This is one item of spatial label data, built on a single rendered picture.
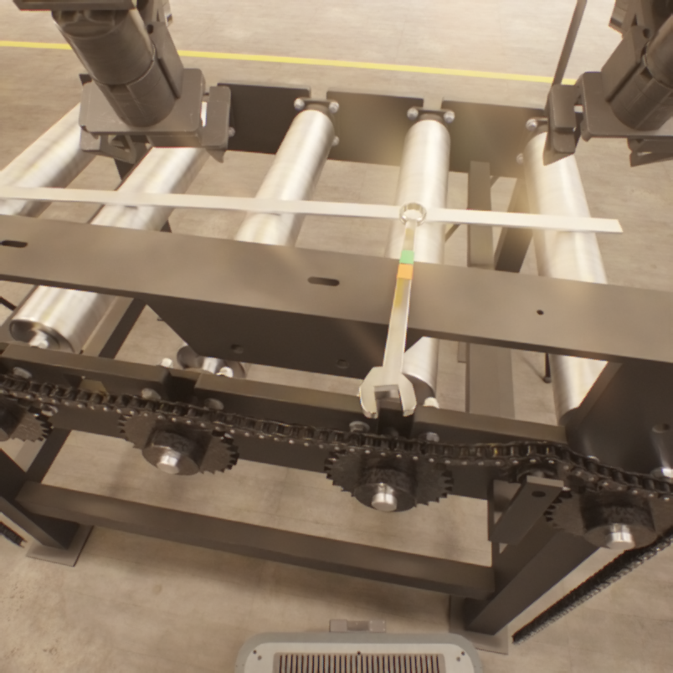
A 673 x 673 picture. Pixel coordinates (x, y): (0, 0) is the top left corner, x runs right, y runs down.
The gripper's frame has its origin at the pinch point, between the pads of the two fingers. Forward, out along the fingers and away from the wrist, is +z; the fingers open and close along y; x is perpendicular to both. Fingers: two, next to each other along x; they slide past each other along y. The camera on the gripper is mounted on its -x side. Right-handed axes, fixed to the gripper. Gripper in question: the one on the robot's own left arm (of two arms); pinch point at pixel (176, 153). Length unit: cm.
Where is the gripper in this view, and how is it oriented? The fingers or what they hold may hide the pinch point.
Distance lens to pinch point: 59.9
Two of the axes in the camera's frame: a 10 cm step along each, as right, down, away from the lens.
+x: -0.1, 9.8, -1.9
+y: -10.0, -0.1, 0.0
